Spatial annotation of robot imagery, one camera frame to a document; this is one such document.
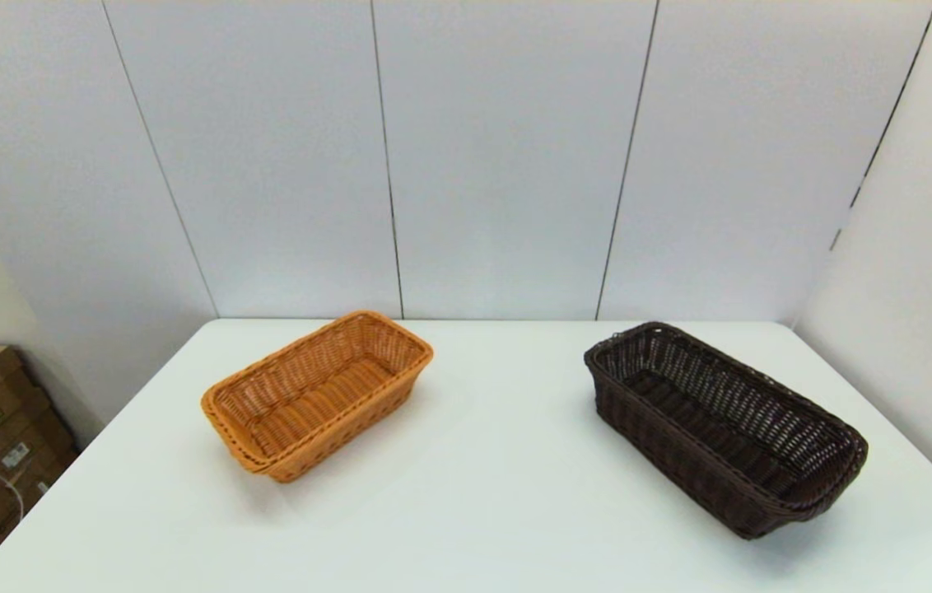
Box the orange wicker basket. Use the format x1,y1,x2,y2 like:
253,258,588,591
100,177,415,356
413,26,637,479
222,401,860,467
201,310,435,483

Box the dark brown wicker basket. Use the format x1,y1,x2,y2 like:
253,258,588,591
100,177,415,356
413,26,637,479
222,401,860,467
584,321,869,540

